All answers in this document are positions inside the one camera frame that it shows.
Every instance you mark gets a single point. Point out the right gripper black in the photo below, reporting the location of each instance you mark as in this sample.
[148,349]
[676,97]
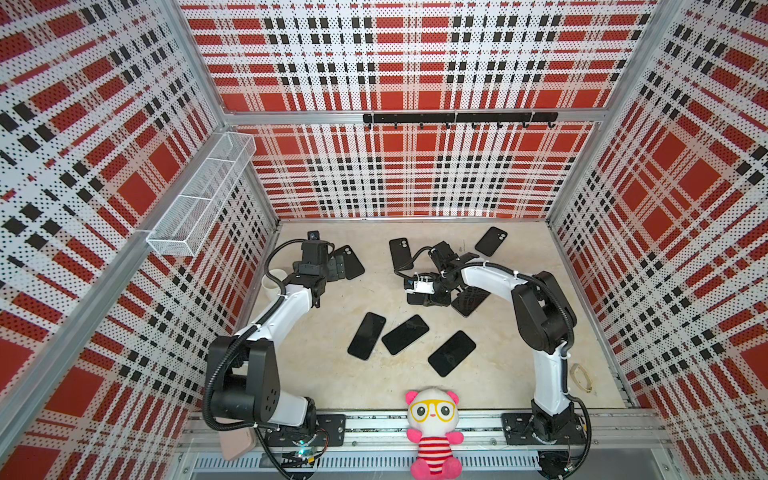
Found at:
[432,298]

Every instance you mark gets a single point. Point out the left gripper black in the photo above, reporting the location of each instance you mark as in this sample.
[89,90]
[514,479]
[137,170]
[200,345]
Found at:
[336,268]

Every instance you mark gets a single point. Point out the black phone case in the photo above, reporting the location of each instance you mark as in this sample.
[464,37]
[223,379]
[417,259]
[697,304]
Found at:
[348,264]
[400,253]
[420,299]
[491,240]

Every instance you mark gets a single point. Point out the black phone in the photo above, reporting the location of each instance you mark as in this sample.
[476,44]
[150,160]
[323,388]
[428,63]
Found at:
[366,336]
[405,334]
[451,353]

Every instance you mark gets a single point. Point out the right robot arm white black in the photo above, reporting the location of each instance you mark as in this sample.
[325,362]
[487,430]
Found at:
[545,321]

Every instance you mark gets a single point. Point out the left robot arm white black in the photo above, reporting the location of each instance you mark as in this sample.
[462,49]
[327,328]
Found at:
[242,387]

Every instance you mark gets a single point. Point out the pink phone case at edge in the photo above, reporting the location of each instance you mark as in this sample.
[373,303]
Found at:
[235,444]

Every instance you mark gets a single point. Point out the white mug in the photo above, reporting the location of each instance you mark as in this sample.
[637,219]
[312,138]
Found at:
[270,282]

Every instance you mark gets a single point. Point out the pink panda plush toy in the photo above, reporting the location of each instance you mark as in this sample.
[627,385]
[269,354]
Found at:
[432,415]

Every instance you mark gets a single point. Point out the white wire mesh basket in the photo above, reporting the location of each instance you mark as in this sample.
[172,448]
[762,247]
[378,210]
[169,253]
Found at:
[216,170]

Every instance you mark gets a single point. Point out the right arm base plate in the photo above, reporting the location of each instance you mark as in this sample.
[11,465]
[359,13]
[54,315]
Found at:
[537,429]

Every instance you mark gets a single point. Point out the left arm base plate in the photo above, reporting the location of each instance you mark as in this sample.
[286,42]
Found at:
[327,430]

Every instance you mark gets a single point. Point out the black wall hook rail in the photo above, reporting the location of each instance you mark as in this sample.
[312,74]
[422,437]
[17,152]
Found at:
[524,118]

